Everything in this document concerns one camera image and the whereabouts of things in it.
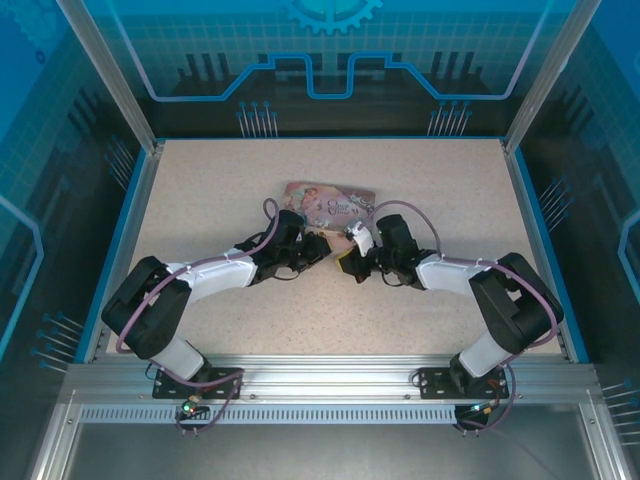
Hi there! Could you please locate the pink printed tin box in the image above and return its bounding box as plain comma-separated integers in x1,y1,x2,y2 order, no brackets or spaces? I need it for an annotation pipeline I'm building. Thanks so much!
280,180,379,254

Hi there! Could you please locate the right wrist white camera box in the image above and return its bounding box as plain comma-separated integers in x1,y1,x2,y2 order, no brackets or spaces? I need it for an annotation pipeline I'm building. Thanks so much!
344,218,375,257

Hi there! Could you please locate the aluminium mounting rail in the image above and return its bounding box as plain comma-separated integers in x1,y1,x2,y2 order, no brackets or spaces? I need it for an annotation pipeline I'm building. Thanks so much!
64,353,601,401

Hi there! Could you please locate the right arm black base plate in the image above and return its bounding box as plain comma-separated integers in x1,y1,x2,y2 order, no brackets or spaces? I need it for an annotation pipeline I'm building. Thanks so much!
415,367,511,401

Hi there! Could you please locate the slotted grey cable duct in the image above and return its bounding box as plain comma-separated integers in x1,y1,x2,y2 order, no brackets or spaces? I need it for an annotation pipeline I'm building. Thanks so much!
78,405,459,426

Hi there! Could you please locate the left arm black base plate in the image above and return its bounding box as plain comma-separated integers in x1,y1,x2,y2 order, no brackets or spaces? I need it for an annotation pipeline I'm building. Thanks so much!
152,367,245,401

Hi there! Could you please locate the right aluminium frame post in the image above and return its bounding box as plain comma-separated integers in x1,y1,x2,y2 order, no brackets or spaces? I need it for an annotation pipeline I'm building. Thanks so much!
503,0,604,155

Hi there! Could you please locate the aluminium frame post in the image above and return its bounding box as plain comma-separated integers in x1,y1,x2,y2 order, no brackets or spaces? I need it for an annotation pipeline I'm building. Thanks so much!
503,0,604,155
55,0,166,155

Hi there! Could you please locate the left aluminium frame post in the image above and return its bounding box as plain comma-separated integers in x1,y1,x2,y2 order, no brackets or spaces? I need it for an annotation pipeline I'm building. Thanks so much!
55,0,166,155

